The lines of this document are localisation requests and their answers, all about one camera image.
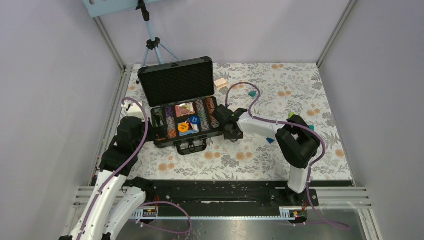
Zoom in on orange big blind button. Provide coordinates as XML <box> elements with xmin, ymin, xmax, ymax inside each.
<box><xmin>177</xmin><ymin>122</ymin><xmax>190</xmax><ymax>133</ymax></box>

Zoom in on blue small blind button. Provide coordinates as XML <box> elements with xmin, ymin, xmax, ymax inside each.
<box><xmin>189</xmin><ymin>115</ymin><xmax>201</xmax><ymax>125</ymax></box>

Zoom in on blue playing card deck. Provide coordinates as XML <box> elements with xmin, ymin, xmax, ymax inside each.
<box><xmin>177</xmin><ymin>122</ymin><xmax>200</xmax><ymax>137</ymax></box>

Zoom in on black poker chip case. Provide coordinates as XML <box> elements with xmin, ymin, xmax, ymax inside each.
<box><xmin>137</xmin><ymin>56</ymin><xmax>223</xmax><ymax>155</ymax></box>

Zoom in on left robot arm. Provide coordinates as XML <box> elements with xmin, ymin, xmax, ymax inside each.
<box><xmin>60</xmin><ymin>97</ymin><xmax>155</xmax><ymax>240</ymax></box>

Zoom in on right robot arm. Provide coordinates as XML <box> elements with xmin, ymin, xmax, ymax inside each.
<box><xmin>212</xmin><ymin>104</ymin><xmax>325</xmax><ymax>206</ymax></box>

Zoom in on purple poker chip row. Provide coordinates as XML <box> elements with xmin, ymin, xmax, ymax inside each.
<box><xmin>165</xmin><ymin>106</ymin><xmax>177</xmax><ymax>139</ymax></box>

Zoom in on blue tan poker chip row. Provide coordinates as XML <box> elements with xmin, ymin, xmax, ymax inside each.
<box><xmin>195</xmin><ymin>99</ymin><xmax>210</xmax><ymax>132</ymax></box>

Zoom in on orange black poker chip row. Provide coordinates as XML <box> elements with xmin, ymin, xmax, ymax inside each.
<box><xmin>206</xmin><ymin>97</ymin><xmax>220</xmax><ymax>129</ymax></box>

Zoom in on red playing card deck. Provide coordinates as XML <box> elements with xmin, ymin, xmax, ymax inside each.
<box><xmin>174</xmin><ymin>102</ymin><xmax>196</xmax><ymax>118</ymax></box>

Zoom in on blue rectangular block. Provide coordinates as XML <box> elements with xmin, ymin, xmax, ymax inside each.
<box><xmin>266</xmin><ymin>138</ymin><xmax>275</xmax><ymax>144</ymax></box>

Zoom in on teal triangular block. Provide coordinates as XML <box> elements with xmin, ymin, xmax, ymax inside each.
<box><xmin>248</xmin><ymin>91</ymin><xmax>257</xmax><ymax>98</ymax></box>

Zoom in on beige toy block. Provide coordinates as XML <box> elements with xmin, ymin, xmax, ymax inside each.
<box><xmin>213</xmin><ymin>77</ymin><xmax>228</xmax><ymax>90</ymax></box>

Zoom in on light blue tripod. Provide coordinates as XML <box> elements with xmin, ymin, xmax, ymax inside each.
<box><xmin>135</xmin><ymin>0</ymin><xmax>181</xmax><ymax>67</ymax></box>

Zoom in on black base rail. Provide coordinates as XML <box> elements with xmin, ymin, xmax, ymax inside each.
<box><xmin>124</xmin><ymin>179</ymin><xmax>353</xmax><ymax>218</ymax></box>

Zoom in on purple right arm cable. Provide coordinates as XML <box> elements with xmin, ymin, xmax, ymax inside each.
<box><xmin>225</xmin><ymin>81</ymin><xmax>351</xmax><ymax>231</ymax></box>

